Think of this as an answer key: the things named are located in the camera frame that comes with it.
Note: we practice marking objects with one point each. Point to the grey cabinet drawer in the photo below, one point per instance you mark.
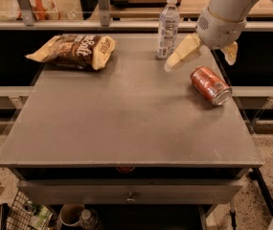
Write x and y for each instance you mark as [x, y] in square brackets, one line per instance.
[115, 191]

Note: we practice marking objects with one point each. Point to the orange white bag on shelf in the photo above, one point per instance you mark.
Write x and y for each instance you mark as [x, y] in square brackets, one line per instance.
[45, 9]

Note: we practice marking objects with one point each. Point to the small bottle below table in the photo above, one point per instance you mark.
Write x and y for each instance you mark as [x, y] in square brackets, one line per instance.
[89, 220]

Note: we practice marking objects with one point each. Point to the red object inside drawer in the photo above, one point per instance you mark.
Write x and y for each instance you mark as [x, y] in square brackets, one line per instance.
[125, 169]

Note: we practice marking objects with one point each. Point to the metal drawer knob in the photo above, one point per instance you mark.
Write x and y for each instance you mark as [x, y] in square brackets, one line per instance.
[130, 199]

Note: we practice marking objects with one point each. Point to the clear plastic water bottle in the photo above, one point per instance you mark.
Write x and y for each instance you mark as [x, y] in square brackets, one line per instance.
[168, 27]

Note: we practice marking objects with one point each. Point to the brown yellow chip bag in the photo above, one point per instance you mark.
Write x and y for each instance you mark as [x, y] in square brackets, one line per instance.
[77, 51]

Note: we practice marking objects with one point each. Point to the wire basket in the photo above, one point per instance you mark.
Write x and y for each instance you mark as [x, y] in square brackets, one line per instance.
[23, 214]

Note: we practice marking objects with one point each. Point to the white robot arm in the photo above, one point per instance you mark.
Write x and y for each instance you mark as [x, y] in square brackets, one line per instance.
[231, 10]

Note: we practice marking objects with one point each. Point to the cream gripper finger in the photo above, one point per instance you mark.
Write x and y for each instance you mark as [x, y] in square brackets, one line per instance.
[230, 53]
[187, 50]

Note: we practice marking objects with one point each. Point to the paper cup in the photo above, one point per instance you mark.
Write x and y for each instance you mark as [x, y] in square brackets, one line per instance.
[69, 217]

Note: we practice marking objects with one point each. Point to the orange soda can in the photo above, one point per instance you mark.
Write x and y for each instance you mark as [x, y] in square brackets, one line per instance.
[212, 87]

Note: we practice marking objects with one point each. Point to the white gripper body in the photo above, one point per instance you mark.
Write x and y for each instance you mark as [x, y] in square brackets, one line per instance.
[219, 31]

